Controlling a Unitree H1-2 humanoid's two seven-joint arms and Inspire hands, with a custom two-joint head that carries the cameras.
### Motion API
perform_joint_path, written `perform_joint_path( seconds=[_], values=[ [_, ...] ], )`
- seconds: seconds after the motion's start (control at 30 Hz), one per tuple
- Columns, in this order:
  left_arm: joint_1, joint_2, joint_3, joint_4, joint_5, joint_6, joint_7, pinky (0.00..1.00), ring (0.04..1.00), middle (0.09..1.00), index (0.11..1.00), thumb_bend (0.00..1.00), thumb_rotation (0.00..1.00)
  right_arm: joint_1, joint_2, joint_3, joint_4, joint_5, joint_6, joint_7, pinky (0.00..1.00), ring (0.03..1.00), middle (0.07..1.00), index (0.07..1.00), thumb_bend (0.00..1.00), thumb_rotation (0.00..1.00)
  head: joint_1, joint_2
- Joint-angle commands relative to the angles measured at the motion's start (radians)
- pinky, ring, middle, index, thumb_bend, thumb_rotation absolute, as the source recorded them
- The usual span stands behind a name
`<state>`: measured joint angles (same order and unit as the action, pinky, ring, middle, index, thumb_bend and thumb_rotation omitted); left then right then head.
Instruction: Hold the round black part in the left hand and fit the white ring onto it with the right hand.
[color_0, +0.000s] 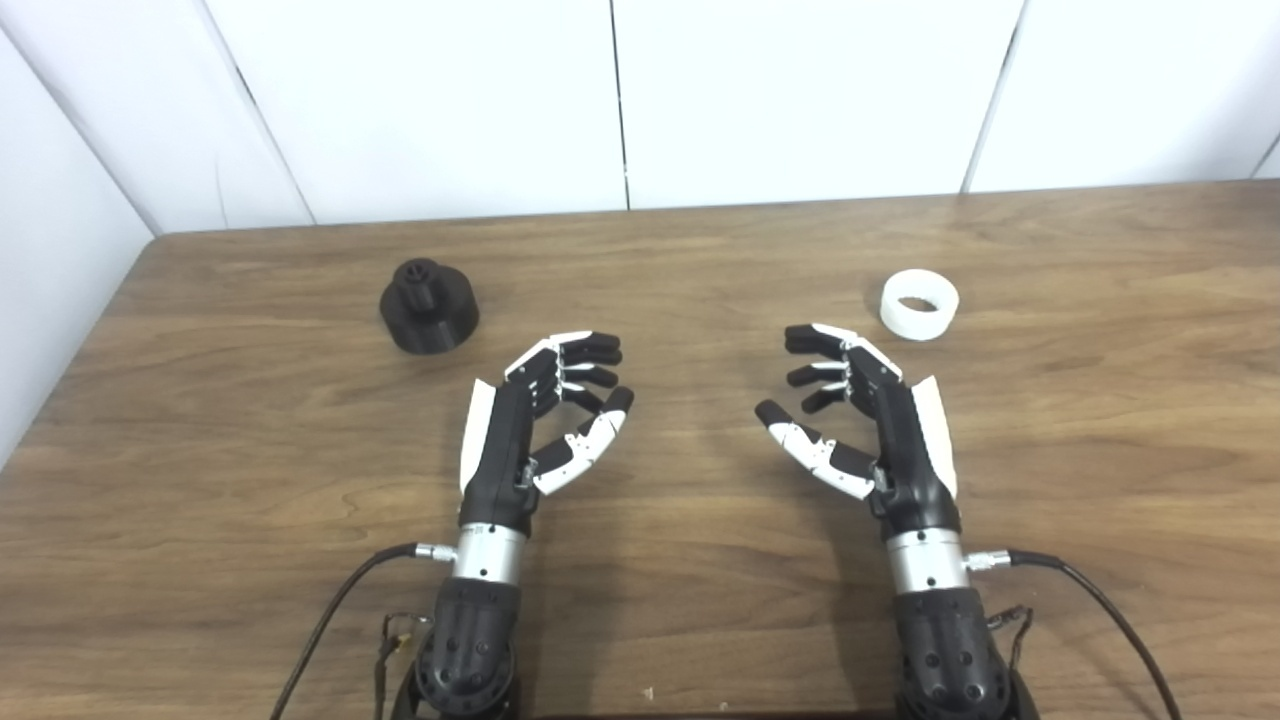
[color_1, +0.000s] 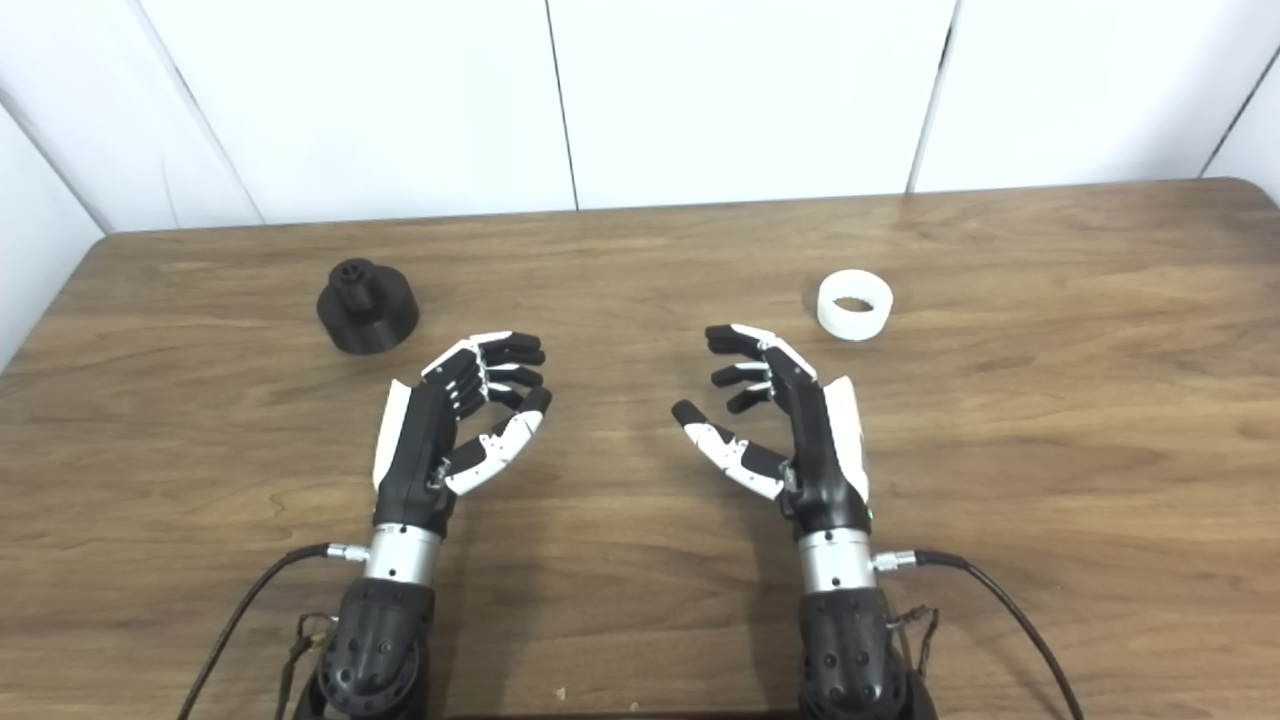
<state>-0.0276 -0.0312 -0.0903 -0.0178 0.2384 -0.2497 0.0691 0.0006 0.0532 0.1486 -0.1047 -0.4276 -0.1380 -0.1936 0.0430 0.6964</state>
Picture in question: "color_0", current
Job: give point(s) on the white and black left hand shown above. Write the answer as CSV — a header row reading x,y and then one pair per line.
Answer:
x,y
498,450

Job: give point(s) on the white and black right hand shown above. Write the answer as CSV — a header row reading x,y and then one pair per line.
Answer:
x,y
910,460

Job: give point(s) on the round black plastic part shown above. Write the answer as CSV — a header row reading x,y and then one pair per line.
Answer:
x,y
430,315

